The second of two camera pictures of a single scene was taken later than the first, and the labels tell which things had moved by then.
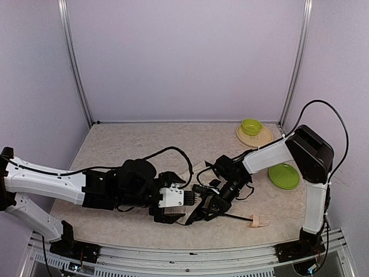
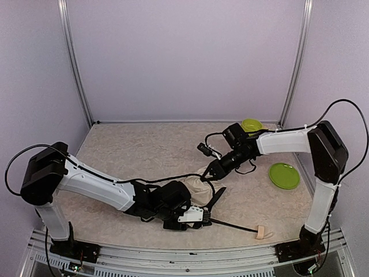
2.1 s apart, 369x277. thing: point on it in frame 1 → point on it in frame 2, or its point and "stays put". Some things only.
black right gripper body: x=215 y=202 → x=217 y=166
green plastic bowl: x=251 y=127 stays put
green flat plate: x=284 y=175 stays put
